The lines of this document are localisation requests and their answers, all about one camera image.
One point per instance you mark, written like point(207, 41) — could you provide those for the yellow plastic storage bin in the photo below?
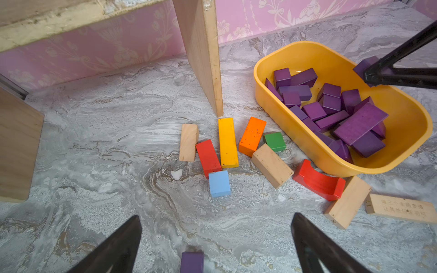
point(310, 115)

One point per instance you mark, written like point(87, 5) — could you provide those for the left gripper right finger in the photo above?
point(315, 248)

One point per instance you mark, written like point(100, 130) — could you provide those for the natural wood brick near shelf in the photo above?
point(189, 139)

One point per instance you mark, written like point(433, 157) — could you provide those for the engraved natural wood brick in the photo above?
point(401, 209)

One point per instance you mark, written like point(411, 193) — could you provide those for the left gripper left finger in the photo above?
point(117, 253)

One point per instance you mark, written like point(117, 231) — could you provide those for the orange brick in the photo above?
point(252, 136)

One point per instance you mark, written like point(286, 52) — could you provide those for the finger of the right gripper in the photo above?
point(413, 77)
point(421, 39)

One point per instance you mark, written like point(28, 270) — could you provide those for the beige wood brick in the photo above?
point(271, 166)

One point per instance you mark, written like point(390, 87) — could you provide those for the red long brick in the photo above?
point(208, 157)

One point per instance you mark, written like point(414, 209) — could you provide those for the yellow long brick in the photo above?
point(228, 148)

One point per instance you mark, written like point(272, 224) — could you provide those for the small red brick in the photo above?
point(328, 187)

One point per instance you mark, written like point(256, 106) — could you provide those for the wooden two-tier shelf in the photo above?
point(45, 43)

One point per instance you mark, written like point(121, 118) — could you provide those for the green brick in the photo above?
point(275, 141)

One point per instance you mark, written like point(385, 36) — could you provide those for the natural wood brick small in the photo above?
point(342, 211)

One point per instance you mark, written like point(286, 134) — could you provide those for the light blue brick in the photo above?
point(219, 184)

